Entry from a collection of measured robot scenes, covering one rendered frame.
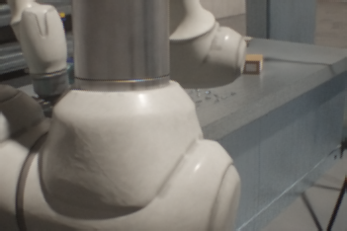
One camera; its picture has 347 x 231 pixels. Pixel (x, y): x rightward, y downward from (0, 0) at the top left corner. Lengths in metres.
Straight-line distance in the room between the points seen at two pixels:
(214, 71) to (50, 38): 0.44
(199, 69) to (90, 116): 0.31
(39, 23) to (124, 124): 0.61
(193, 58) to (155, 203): 0.32
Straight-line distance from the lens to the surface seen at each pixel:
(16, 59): 4.77
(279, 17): 2.85
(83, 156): 0.37
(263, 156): 1.63
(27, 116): 0.48
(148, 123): 0.35
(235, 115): 1.31
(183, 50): 0.62
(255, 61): 1.70
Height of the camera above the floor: 1.12
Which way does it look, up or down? 21 degrees down
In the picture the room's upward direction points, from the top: 4 degrees counter-clockwise
